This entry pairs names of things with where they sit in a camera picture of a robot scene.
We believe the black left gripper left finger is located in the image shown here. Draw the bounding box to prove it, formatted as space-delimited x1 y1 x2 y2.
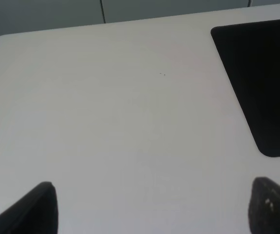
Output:
0 182 58 234

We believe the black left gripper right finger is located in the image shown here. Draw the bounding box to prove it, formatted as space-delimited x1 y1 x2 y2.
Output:
248 177 280 234

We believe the black rectangular mouse pad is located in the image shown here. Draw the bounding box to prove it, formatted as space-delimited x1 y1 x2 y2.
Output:
211 19 280 157

